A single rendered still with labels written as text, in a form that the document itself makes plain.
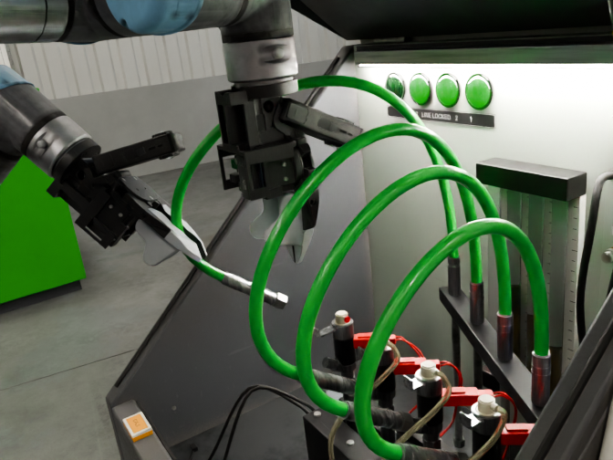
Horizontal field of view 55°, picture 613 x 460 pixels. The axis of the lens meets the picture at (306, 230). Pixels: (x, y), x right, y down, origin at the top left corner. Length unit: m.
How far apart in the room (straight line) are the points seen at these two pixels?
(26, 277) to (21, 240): 0.24
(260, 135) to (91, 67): 6.53
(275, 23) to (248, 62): 0.05
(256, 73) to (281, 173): 0.11
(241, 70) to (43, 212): 3.41
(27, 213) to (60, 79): 3.31
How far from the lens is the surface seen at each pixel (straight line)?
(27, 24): 0.60
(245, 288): 0.81
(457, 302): 0.88
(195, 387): 1.09
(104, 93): 7.12
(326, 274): 0.53
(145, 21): 0.53
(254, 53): 0.62
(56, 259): 4.07
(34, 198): 3.96
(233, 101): 0.62
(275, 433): 1.10
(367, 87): 0.78
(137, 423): 0.97
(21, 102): 0.84
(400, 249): 1.11
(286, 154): 0.63
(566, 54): 0.77
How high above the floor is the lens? 1.50
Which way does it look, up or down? 19 degrees down
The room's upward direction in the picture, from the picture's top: 7 degrees counter-clockwise
